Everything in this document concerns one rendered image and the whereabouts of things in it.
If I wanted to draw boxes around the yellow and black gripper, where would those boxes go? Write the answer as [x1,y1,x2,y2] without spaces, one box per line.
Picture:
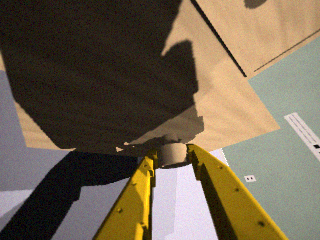
[92,143,288,240]

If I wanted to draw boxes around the brown wooden chest of drawers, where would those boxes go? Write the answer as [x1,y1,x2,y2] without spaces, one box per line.
[190,0,320,80]

